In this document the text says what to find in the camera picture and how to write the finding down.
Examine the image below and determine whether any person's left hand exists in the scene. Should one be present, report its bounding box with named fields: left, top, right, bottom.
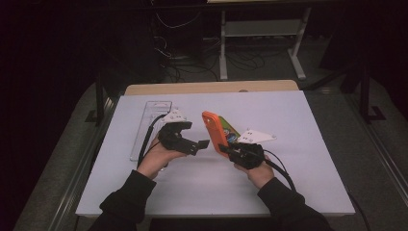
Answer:
left=138, top=137, right=188, bottom=180

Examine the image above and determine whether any green cartoon print phone case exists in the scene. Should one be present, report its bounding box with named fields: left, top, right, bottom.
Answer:
left=218, top=115, right=242, bottom=144

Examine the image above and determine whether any hand-held gripper cable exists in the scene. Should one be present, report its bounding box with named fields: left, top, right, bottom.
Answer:
left=263, top=148, right=296, bottom=193
left=137, top=114, right=167, bottom=169

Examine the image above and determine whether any white metal stand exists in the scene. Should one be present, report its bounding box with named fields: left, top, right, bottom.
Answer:
left=219, top=8, right=312, bottom=81

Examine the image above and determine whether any clear plastic rack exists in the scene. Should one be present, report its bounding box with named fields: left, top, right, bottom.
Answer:
left=129, top=100, right=173, bottom=163

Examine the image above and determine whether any aluminium floor rail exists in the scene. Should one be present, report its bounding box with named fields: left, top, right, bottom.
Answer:
left=47, top=95, right=118, bottom=231
left=344, top=92, right=408, bottom=206

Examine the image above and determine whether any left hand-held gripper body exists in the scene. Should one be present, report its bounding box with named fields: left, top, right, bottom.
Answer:
left=157, top=109, right=200, bottom=157

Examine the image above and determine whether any black metal stand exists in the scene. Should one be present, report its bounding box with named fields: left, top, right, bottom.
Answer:
left=359, top=61, right=388, bottom=124
left=85, top=71, right=109, bottom=127

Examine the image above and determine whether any right hand-held gripper cable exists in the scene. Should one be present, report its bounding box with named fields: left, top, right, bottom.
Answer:
left=263, top=148, right=296, bottom=193

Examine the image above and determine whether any white table board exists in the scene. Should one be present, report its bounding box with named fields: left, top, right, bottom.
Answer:
left=75, top=90, right=356, bottom=218

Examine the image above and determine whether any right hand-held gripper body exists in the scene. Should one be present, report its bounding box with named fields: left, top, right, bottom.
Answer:
left=228, top=129, right=277, bottom=170

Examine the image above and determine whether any orange phone case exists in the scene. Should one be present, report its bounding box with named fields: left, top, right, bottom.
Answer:
left=201, top=111, right=231, bottom=158

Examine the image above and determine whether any left hand-held gripper cable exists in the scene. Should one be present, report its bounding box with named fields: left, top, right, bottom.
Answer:
left=137, top=114, right=167, bottom=169

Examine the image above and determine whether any wooden table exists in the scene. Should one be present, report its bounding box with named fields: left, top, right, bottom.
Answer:
left=124, top=80, right=300, bottom=96

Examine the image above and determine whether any tangle of black floor cables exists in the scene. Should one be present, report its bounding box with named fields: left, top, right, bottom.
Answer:
left=153, top=35, right=290, bottom=84

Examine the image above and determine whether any person's right hand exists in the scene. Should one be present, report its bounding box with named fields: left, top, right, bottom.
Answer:
left=234, top=156, right=275, bottom=190

